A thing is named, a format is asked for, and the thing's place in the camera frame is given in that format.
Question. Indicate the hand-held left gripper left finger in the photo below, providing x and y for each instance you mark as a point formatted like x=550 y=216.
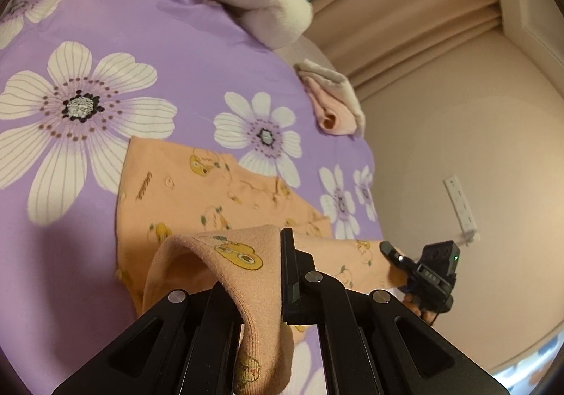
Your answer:
x=207 y=320

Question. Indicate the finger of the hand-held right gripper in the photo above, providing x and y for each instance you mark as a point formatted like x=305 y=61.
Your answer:
x=396 y=258

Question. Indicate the orange cartoon print shirt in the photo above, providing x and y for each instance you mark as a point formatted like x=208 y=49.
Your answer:
x=176 y=201

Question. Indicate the white wall socket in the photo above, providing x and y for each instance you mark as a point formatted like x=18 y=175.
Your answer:
x=460 y=203

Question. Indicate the pink folded garment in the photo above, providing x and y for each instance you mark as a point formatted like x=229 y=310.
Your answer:
x=335 y=113

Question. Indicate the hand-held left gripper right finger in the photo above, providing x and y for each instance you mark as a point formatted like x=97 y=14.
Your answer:
x=288 y=271

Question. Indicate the white door frame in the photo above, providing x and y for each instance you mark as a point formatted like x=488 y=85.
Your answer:
x=528 y=3

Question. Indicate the cream folded cloth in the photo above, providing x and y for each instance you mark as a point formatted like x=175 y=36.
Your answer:
x=339 y=82

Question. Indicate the purple floral bedsheet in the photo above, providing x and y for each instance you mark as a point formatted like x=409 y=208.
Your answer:
x=154 y=25

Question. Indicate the beige curtain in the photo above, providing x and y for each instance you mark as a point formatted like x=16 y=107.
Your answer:
x=418 y=20

